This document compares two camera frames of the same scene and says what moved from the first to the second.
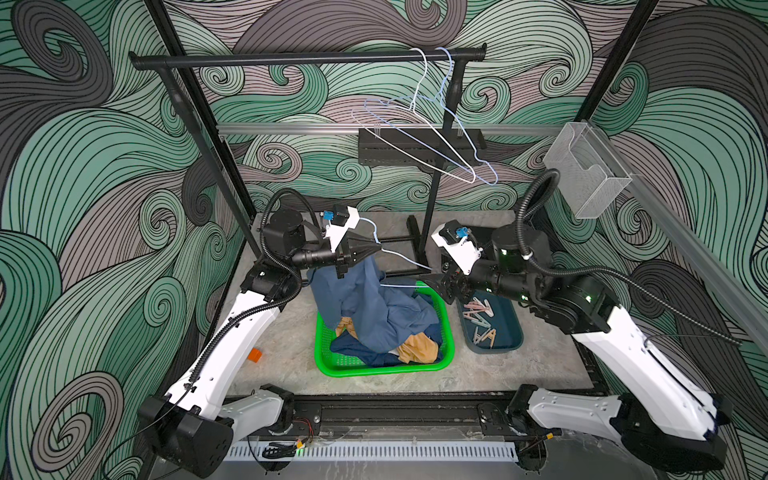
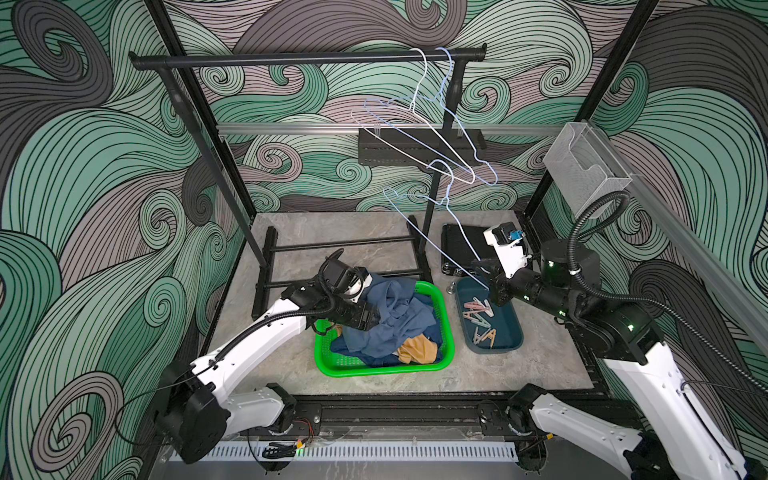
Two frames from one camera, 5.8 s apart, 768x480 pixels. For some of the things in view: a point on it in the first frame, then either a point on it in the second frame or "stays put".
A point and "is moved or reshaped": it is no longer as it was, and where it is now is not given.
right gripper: (446, 283) → (497, 286)
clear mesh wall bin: (586, 169) stays put
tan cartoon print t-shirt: (417, 348) stays put
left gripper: (342, 257) → (361, 316)
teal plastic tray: (490, 323) stays put
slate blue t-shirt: (383, 310) is moved or reshaped
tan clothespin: (491, 335) stays put
